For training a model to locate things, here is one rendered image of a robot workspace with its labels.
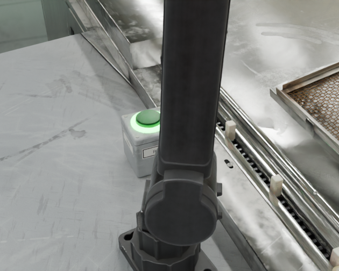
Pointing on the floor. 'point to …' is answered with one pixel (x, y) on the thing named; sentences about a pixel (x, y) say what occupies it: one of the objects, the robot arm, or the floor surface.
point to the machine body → (64, 19)
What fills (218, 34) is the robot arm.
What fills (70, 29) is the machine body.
